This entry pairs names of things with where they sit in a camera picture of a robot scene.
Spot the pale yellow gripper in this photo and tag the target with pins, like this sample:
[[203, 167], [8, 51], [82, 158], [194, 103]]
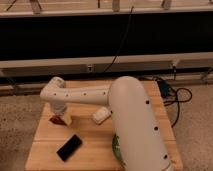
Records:
[[66, 118]]

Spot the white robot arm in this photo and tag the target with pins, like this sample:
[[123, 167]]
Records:
[[141, 144]]

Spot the white sponge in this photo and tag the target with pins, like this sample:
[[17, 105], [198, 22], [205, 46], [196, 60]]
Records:
[[101, 115]]

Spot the black rectangular block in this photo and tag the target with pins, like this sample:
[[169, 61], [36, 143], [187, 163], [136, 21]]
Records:
[[69, 147]]

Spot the green bowl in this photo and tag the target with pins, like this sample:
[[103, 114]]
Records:
[[116, 149]]

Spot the blue power adapter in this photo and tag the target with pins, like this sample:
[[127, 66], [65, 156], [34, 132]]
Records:
[[164, 89]]

